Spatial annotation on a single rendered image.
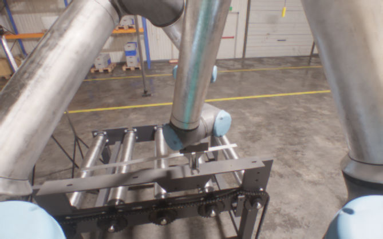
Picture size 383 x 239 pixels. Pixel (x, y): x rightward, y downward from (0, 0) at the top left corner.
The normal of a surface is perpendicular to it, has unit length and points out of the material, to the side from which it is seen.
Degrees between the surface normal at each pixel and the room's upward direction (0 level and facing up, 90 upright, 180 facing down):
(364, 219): 5
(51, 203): 90
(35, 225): 9
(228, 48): 90
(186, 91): 100
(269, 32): 90
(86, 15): 59
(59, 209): 90
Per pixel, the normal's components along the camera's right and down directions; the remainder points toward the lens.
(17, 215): 0.07, -0.86
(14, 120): 0.52, -0.18
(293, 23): 0.16, 0.47
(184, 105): -0.32, 0.60
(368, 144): -0.87, 0.32
